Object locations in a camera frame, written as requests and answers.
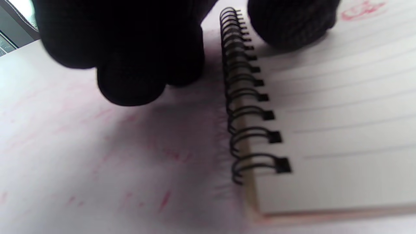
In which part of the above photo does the large glass window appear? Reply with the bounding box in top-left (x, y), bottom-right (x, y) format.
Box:
top-left (0, 0), bottom-right (39, 56)

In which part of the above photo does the person's left hand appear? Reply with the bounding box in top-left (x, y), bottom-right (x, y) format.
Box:
top-left (32, 0), bottom-right (340, 107)

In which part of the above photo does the spiral lined notebook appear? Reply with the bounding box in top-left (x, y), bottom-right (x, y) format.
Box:
top-left (219, 0), bottom-right (416, 225)

